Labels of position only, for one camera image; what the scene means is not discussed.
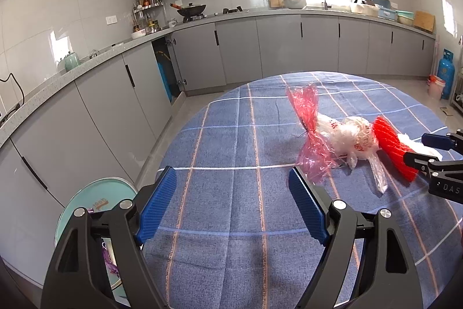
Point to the white wall socket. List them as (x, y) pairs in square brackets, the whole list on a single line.
[(111, 19)]

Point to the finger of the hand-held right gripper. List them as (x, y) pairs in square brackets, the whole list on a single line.
[(421, 160), (436, 141)]

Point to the white plastic basin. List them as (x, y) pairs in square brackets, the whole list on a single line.
[(363, 8)]

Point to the purple snack wrapper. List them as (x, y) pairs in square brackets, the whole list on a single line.
[(110, 263)]

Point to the red foam net sleeve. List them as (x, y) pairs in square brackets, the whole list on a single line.
[(389, 139)]

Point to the white plastic bag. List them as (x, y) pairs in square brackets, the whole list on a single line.
[(347, 133)]

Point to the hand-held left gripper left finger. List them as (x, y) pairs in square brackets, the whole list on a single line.
[(159, 204)]

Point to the grey kitchen base cabinets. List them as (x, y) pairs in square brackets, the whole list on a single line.
[(90, 106)]

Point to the green plastic basin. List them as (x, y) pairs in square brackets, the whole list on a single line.
[(405, 17)]

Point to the small glass jar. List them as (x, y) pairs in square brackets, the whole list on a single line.
[(172, 23)]

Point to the blue plastic box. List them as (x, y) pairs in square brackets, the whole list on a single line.
[(387, 13)]

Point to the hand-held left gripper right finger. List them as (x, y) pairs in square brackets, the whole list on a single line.
[(307, 204)]

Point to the blue gas cylinder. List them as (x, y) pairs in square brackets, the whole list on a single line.
[(164, 77), (446, 75)]

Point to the gas stove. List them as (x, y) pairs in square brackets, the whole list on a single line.
[(224, 13)]

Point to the white bowl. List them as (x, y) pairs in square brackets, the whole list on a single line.
[(138, 34)]

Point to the brown wooden board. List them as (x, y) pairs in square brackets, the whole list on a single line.
[(424, 21)]

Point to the pink red plastic bag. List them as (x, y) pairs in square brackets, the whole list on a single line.
[(307, 106)]

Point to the white crumpled plastic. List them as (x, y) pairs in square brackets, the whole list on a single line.
[(412, 144)]

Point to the red white plastic bucket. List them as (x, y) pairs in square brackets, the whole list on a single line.
[(436, 86)]

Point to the green ceramic teapot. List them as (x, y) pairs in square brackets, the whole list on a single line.
[(70, 62)]

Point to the black wok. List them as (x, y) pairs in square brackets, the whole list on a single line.
[(191, 9)]

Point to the metal spice rack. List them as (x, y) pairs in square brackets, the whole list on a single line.
[(148, 6)]

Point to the blue plaid tablecloth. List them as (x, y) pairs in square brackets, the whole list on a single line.
[(235, 204)]

